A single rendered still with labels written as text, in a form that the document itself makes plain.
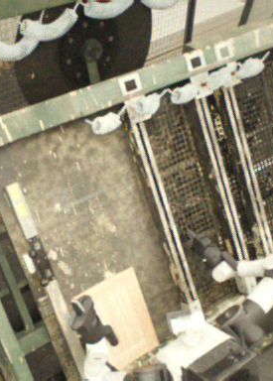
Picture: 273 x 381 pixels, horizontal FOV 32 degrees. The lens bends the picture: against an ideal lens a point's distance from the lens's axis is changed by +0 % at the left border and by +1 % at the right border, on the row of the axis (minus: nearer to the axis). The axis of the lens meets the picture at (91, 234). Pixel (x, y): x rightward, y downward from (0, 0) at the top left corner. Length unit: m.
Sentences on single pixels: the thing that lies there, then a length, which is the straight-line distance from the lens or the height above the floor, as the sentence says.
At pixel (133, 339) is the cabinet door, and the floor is 0.96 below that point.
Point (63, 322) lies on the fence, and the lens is 1.99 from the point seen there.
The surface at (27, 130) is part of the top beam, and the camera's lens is 1.81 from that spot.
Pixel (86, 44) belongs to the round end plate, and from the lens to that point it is 2.43.
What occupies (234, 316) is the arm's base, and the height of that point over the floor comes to 1.38.
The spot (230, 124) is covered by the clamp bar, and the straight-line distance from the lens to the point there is 2.39.
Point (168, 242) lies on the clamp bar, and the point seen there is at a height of 1.29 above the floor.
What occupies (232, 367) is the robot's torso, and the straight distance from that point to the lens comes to 1.66.
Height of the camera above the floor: 2.80
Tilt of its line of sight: 44 degrees down
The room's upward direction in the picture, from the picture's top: 2 degrees counter-clockwise
